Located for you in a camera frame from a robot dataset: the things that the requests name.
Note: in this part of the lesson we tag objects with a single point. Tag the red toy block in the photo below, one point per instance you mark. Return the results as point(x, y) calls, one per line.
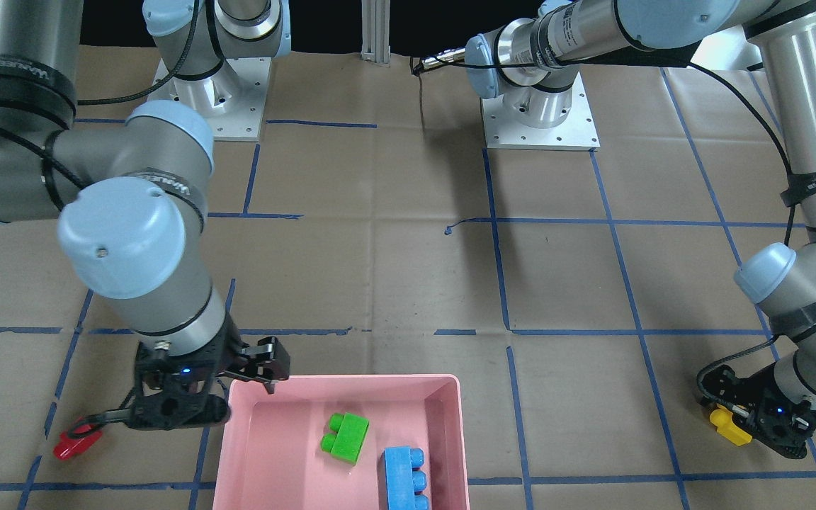
point(76, 441)

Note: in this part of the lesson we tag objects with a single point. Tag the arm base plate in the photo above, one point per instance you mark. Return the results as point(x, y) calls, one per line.
point(534, 119)
point(232, 100)

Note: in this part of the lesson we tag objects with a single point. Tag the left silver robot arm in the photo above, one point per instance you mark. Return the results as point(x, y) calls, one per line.
point(541, 52)

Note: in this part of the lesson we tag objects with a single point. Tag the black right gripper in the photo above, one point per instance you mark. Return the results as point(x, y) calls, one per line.
point(231, 353)

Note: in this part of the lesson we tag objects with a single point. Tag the green toy block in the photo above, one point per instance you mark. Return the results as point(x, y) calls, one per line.
point(346, 436)

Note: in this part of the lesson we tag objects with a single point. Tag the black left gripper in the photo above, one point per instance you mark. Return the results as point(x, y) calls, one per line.
point(807, 409)

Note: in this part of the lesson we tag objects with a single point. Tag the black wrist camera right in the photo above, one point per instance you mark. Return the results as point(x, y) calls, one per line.
point(167, 401)

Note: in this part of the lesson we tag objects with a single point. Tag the aluminium frame post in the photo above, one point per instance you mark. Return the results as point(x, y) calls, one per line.
point(375, 31)

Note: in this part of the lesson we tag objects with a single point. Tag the blue toy block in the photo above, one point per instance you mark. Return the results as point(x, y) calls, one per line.
point(404, 482)

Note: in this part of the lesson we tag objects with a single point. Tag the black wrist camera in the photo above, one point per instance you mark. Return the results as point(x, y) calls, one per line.
point(783, 426)
point(167, 401)

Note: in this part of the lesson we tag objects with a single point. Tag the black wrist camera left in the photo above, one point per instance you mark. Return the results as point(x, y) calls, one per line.
point(783, 426)

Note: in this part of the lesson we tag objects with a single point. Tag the pink plastic box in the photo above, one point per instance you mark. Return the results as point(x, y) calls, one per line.
point(271, 457)

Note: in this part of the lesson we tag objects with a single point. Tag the yellow toy block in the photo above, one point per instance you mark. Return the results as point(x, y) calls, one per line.
point(723, 421)

